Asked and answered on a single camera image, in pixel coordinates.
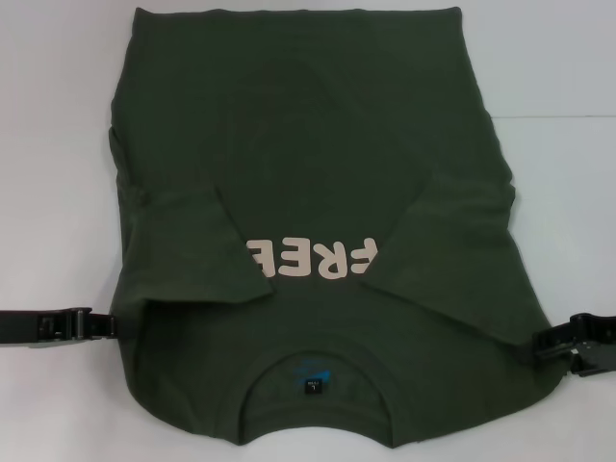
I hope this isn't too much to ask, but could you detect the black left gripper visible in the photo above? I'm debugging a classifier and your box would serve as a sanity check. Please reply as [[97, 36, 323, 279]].
[[0, 306, 117, 347]]

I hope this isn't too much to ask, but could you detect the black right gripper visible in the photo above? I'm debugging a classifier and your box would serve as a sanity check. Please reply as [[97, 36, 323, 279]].
[[527, 312, 616, 380]]

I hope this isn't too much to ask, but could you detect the dark green FREE! t-shirt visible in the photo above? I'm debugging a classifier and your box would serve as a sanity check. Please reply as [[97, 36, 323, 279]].
[[106, 5, 567, 443]]

